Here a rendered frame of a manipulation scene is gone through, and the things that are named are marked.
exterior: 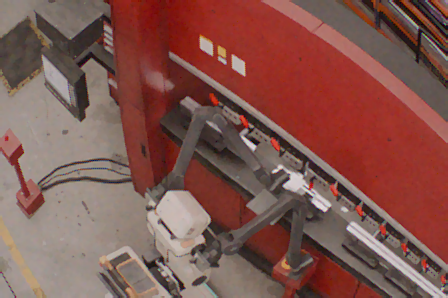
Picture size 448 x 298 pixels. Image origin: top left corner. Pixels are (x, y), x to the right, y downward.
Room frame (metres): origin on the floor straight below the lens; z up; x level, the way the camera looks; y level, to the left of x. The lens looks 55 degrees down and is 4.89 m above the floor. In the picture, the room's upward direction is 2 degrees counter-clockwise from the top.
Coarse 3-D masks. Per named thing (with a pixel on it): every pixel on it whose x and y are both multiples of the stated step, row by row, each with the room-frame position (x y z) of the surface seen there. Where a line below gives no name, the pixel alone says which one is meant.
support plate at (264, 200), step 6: (264, 192) 2.43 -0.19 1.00; (300, 192) 2.41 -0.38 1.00; (258, 198) 2.39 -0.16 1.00; (264, 198) 2.39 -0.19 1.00; (270, 198) 2.39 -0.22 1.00; (252, 204) 2.36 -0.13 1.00; (258, 204) 2.36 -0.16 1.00; (264, 204) 2.36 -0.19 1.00; (270, 204) 2.35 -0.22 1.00; (258, 210) 2.32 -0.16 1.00; (264, 210) 2.32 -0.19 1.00; (270, 222) 2.24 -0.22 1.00
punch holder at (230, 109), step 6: (222, 96) 2.79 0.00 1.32; (222, 102) 2.79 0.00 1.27; (228, 102) 2.76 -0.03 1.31; (234, 102) 2.73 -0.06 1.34; (228, 108) 2.76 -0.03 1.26; (234, 108) 2.73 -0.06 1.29; (240, 108) 2.71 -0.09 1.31; (228, 114) 2.76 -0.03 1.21; (234, 114) 2.73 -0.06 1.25; (240, 114) 2.71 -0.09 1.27; (246, 114) 2.75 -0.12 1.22; (234, 120) 2.73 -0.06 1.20
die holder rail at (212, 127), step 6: (180, 102) 3.03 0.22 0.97; (186, 102) 3.03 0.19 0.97; (192, 102) 3.03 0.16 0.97; (186, 108) 3.00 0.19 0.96; (192, 108) 2.99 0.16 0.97; (186, 114) 3.00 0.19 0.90; (192, 114) 2.98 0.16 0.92; (204, 126) 2.91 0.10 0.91; (210, 126) 2.87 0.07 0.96; (216, 126) 2.86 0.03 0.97; (210, 132) 2.88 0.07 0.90; (216, 132) 2.85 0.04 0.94; (222, 132) 2.82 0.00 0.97; (222, 138) 2.84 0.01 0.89; (228, 144) 2.79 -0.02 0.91; (252, 144) 2.74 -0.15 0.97; (234, 150) 2.76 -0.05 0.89; (252, 150) 2.70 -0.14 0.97; (240, 156) 2.73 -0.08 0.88
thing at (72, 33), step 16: (48, 0) 3.18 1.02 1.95; (64, 0) 3.14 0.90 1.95; (80, 0) 3.11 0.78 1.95; (48, 16) 3.02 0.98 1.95; (64, 16) 2.99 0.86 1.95; (80, 16) 2.96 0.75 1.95; (96, 16) 2.93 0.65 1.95; (48, 32) 2.99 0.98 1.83; (64, 32) 2.85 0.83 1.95; (80, 32) 2.82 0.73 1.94; (96, 32) 2.90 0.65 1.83; (64, 48) 2.84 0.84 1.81; (80, 48) 2.82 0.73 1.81
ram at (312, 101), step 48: (192, 0) 2.92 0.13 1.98; (192, 48) 2.93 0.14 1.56; (240, 48) 2.70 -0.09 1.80; (288, 48) 2.49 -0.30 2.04; (240, 96) 2.70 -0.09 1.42; (288, 96) 2.50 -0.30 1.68; (336, 96) 2.30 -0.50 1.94; (336, 144) 2.28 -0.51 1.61; (384, 144) 2.07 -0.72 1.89; (384, 192) 2.02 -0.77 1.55; (432, 192) 1.80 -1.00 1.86; (432, 240) 1.70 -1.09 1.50
